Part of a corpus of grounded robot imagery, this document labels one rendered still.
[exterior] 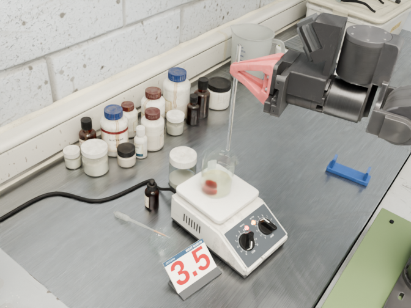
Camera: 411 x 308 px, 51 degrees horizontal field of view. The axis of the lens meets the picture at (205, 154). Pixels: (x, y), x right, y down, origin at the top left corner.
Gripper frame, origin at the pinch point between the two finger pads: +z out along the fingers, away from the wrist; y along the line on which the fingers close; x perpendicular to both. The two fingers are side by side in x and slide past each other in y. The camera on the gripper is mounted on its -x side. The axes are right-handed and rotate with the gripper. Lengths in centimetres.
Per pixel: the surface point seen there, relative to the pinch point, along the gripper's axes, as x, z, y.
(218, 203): 25.8, -0.5, 3.3
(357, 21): 23, -5, -102
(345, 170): 34.1, -18.8, -30.3
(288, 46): 30, 13, -82
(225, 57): 31, 29, -66
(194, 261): 32.3, -0.8, 12.5
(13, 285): 33, 24, 31
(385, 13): 21, -13, -109
